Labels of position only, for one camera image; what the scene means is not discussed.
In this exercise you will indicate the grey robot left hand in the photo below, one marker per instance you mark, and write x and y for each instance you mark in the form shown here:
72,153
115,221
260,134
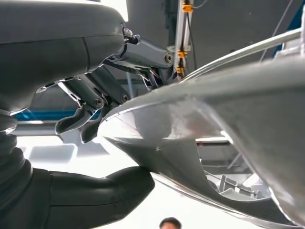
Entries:
47,38

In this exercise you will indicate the person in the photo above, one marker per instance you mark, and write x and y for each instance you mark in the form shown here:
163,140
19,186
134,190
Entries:
170,224

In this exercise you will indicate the blue metal shelf rack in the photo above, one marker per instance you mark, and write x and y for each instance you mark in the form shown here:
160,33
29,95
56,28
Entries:
47,114

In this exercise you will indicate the metal pole yellow clips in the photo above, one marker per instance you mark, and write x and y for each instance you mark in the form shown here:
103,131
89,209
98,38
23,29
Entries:
181,28

